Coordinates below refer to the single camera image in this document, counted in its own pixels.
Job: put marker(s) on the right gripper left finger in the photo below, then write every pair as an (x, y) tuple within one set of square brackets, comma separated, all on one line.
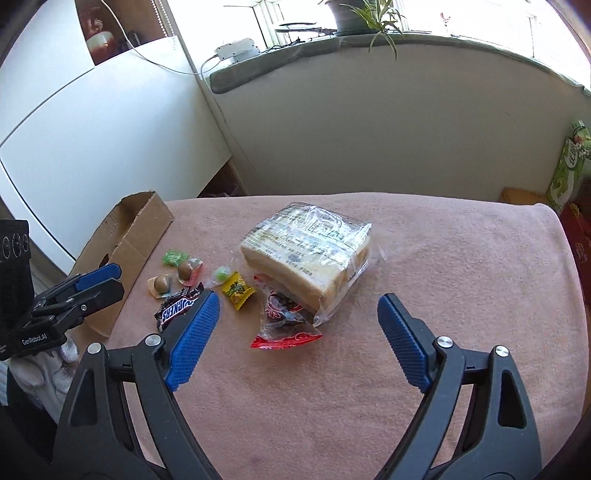
[(95, 437)]

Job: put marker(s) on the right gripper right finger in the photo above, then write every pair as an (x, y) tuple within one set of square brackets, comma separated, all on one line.
[(475, 420)]

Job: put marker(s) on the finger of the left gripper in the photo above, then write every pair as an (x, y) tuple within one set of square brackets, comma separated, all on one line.
[(89, 301), (104, 273)]

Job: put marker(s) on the Snickers bar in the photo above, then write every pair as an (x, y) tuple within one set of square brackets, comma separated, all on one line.
[(177, 304)]

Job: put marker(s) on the yellow candy packet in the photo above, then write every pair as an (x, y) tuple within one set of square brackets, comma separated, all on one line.
[(237, 290)]

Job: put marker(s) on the red clear snack bag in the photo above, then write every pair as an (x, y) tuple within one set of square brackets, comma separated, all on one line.
[(284, 323)]

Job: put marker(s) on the packaged sliced bread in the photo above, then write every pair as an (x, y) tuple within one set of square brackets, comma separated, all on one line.
[(314, 255)]

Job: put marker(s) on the black sleeve forearm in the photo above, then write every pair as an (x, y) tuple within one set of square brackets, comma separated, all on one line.
[(27, 436)]

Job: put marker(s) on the left hand white glove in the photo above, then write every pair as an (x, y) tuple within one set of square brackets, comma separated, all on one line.
[(47, 376)]

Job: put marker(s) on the cardboard box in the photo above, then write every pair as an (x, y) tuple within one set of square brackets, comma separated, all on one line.
[(126, 236)]

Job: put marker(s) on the chocolate ball yellow cup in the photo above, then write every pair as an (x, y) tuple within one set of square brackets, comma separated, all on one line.
[(160, 286)]

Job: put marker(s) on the green wrapped candy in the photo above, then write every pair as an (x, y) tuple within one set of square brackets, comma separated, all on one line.
[(174, 258)]

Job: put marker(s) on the chocolate ball red cup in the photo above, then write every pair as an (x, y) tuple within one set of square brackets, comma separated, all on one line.
[(188, 271)]

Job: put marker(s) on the small white-green candy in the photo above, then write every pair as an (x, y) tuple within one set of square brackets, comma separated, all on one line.
[(220, 275)]

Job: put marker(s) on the white cabinet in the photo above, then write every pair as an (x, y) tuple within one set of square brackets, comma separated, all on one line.
[(77, 136)]

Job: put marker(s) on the pink table cloth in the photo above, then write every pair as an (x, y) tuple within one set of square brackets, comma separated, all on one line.
[(482, 273)]

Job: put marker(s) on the red box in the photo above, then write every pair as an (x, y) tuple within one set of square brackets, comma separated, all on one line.
[(577, 231)]

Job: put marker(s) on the white power adapter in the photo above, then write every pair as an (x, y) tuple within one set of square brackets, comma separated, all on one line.
[(238, 51)]

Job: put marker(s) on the green tissue box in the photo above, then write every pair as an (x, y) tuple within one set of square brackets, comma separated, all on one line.
[(574, 154)]

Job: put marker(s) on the potted spider plant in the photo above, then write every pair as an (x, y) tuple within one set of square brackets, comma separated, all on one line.
[(379, 18)]

